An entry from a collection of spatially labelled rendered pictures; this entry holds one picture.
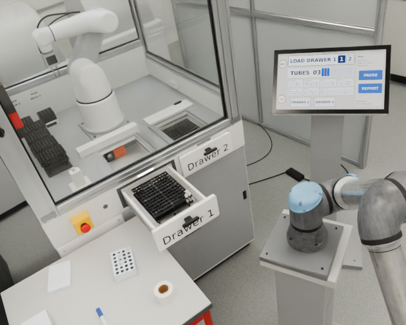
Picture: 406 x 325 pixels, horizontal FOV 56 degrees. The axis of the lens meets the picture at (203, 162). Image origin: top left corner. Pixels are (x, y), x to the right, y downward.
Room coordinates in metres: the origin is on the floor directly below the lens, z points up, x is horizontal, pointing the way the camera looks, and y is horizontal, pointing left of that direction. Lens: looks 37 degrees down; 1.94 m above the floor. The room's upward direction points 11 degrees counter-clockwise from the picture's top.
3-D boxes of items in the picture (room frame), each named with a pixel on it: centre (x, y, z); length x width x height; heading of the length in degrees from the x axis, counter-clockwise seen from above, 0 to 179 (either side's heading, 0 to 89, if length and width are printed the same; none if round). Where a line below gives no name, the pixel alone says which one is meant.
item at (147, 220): (1.25, 0.20, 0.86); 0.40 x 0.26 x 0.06; 28
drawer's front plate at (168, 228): (1.06, 0.11, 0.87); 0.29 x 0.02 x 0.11; 118
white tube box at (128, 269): (1.00, 0.38, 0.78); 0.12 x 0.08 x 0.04; 12
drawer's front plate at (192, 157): (1.49, -0.03, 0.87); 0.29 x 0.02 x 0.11; 118
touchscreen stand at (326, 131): (1.59, -0.66, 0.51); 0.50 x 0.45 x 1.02; 158
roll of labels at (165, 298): (0.83, 0.23, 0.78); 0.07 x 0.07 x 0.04
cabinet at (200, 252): (1.79, 0.43, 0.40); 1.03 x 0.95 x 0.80; 118
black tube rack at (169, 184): (1.24, 0.20, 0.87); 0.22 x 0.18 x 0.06; 28
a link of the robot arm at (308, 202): (0.96, -0.33, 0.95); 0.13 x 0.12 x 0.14; 100
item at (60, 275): (1.01, 0.64, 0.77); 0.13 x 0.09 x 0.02; 9
